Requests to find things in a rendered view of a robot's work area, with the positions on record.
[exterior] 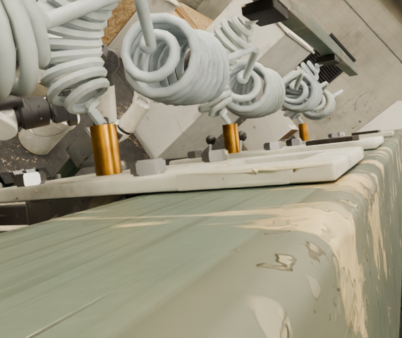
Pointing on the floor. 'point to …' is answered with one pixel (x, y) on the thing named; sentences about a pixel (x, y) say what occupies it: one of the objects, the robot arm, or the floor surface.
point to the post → (68, 169)
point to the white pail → (44, 137)
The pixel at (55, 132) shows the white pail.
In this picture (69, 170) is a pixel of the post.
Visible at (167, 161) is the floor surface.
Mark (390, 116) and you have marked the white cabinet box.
